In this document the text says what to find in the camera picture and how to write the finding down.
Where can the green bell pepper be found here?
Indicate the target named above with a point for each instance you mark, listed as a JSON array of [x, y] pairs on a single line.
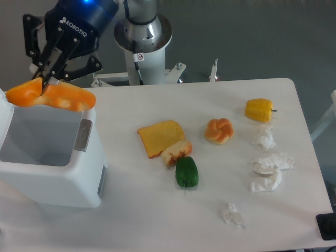
[[186, 172]]

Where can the crumpled white tissue upper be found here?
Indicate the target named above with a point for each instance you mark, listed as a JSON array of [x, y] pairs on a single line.
[[264, 138]]

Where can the round knotted bread roll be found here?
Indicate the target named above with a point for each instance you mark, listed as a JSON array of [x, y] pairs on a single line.
[[219, 131]]

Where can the yellow toast slice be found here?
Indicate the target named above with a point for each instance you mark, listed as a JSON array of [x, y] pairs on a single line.
[[158, 137]]

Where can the small crusty bread piece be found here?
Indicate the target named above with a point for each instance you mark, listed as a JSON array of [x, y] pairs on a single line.
[[176, 151]]

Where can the crumpled white tissue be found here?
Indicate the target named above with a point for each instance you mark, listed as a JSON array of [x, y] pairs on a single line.
[[264, 182], [269, 165], [264, 138]]

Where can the crumpled white tissue middle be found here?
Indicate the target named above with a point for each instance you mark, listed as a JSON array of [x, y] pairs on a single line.
[[269, 165]]

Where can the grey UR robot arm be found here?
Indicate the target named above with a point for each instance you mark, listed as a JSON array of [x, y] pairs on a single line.
[[138, 12]]

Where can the white trash can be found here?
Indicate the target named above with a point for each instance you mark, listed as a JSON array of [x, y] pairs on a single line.
[[53, 156]]

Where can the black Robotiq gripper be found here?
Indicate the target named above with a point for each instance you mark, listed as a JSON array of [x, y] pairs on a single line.
[[83, 20]]

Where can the crumpled white tissue lower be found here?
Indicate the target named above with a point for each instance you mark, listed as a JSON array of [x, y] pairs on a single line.
[[264, 182]]

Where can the small crumpled tissue front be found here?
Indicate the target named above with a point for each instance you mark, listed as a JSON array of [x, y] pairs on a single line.
[[230, 214]]

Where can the white furniture edge right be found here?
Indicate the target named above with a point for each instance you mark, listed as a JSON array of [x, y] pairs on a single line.
[[326, 119]]

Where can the yellow bell pepper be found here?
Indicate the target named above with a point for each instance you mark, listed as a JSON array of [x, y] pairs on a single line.
[[259, 109]]

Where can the black device table corner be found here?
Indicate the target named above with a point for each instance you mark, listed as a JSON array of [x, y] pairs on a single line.
[[326, 225]]

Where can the white metal base frame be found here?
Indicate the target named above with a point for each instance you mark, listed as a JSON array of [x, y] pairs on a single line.
[[171, 76]]

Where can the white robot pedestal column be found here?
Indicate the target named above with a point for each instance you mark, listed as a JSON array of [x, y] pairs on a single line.
[[144, 49]]

